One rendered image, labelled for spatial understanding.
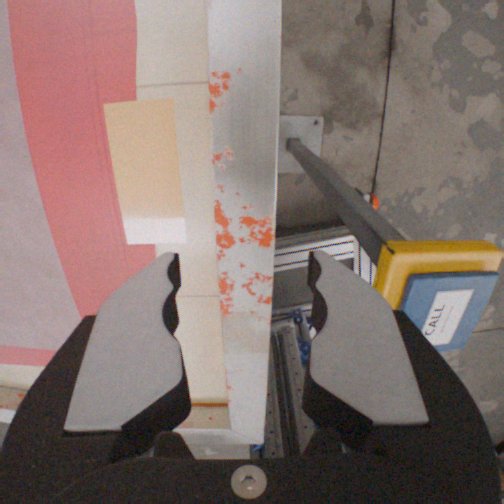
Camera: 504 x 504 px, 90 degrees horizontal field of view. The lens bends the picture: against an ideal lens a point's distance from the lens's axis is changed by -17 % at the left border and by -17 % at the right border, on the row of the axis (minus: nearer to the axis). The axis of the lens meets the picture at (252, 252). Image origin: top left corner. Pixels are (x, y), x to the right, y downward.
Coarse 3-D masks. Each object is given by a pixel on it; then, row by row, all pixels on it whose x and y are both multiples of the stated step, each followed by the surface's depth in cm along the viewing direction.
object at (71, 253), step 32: (0, 224) 21; (32, 224) 22; (64, 224) 22; (96, 224) 22; (0, 256) 23; (32, 256) 23; (64, 256) 23; (96, 256) 23; (128, 256) 23; (0, 288) 25; (32, 288) 25; (64, 288) 25; (96, 288) 25; (0, 320) 27; (32, 320) 27; (64, 320) 27; (0, 352) 29; (32, 352) 29
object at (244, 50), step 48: (240, 0) 13; (240, 48) 14; (240, 96) 15; (240, 144) 16; (240, 192) 18; (240, 240) 19; (240, 288) 21; (240, 336) 23; (240, 384) 26; (192, 432) 31; (240, 432) 31
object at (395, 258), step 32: (288, 128) 107; (320, 128) 107; (288, 160) 113; (320, 160) 77; (352, 192) 53; (352, 224) 46; (384, 224) 41; (384, 256) 26; (416, 256) 25; (448, 256) 25; (480, 256) 25; (384, 288) 26
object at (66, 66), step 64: (0, 0) 13; (64, 0) 14; (128, 0) 15; (0, 64) 16; (64, 64) 16; (128, 64) 17; (0, 128) 18; (64, 128) 18; (0, 192) 20; (64, 192) 21
